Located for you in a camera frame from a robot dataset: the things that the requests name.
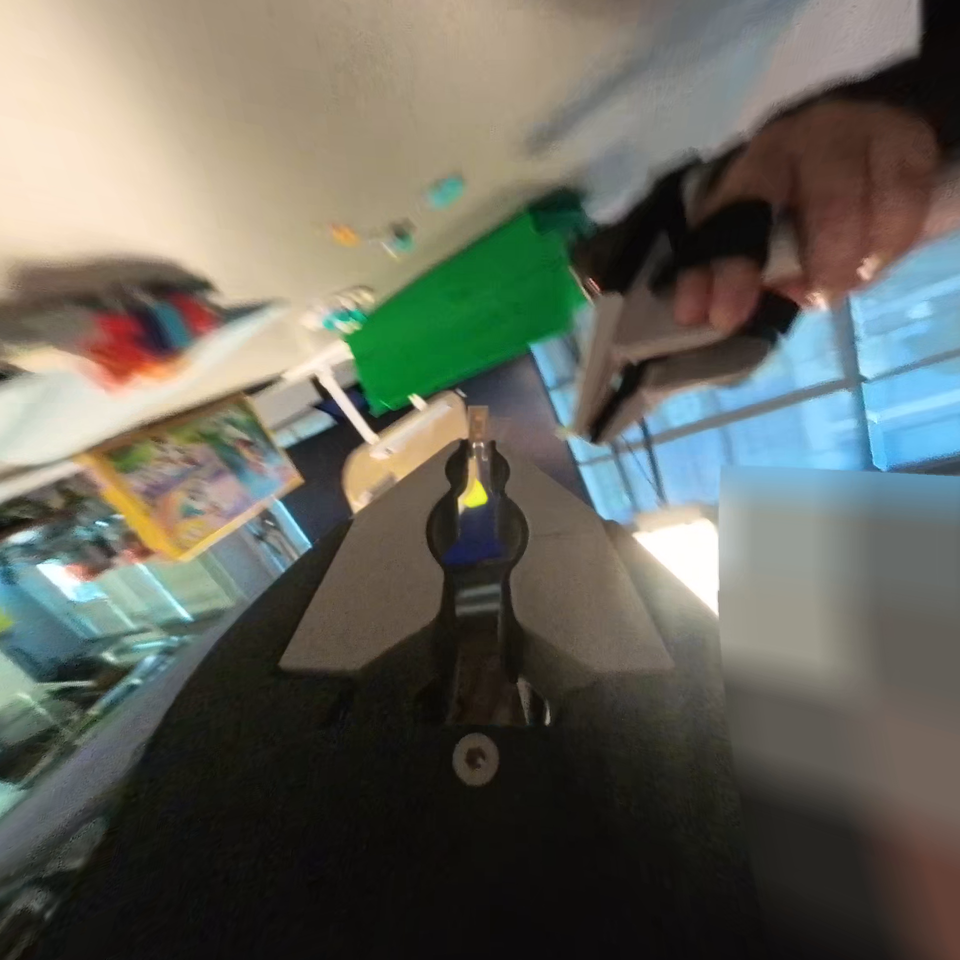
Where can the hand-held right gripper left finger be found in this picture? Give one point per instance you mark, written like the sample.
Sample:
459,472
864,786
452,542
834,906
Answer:
360,592

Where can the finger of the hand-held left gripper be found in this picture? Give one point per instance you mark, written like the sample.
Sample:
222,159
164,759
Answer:
604,360
690,367

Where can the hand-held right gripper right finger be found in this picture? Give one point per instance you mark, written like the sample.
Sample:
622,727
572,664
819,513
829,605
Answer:
585,592

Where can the colourful lego set box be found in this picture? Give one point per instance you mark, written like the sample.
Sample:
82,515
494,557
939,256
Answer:
195,480

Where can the small teal grey lego piece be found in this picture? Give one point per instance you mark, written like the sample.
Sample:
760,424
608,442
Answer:
396,236

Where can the white round lego plate assembly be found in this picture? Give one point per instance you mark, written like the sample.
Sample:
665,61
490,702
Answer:
341,311

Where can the small orange lego piece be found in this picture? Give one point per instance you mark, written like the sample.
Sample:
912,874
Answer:
345,235

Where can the colourful lego model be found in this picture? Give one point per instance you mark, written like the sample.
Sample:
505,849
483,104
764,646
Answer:
142,337

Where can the open lego instruction booklet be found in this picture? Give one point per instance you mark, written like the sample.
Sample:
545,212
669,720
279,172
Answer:
45,412

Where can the person's left hand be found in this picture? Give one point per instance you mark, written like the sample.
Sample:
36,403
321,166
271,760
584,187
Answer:
847,195

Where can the stacked green plastic bins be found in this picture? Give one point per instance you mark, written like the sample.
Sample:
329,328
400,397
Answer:
465,315

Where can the light wooden side table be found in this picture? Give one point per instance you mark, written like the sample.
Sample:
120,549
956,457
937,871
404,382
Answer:
405,450

